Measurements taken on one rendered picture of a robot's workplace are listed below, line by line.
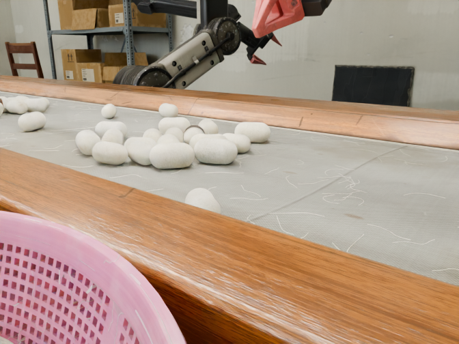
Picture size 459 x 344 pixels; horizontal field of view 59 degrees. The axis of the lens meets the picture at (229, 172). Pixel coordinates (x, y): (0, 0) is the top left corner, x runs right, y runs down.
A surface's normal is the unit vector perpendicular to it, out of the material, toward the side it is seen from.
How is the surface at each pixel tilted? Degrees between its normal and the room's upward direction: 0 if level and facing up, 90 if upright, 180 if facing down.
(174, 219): 0
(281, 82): 90
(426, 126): 45
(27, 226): 75
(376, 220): 0
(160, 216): 0
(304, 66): 90
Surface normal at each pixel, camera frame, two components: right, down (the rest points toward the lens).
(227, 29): 0.66, 0.20
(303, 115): -0.43, -0.51
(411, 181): 0.00, -0.96
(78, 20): -0.59, 0.00
